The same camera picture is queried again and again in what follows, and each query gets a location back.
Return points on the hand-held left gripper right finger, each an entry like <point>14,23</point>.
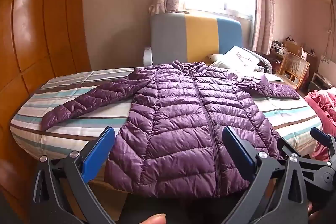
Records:
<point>237,153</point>

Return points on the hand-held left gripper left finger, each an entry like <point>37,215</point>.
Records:
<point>98,153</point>

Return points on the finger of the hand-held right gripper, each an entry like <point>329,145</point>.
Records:
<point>319,134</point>
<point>285,147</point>

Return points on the purple down jacket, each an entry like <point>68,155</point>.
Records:
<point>178,119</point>

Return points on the person's left hand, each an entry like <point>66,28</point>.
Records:
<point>156,219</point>

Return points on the pink ruffled cloth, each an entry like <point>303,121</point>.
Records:
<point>321,106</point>

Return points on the striped bed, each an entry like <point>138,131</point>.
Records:
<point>65,132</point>

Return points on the rattan chair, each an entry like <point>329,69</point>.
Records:
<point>295,66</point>

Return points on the cluttered wooden desk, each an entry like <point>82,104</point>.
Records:
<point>291,47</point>

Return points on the white printed pillow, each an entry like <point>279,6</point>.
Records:
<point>241,58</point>

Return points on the small plain white pillow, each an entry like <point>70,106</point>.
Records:
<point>215,58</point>

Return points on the grey yellow blue sofa chair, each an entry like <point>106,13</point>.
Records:
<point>168,40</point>

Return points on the wooden wardrobe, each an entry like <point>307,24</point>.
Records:
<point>39,29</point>

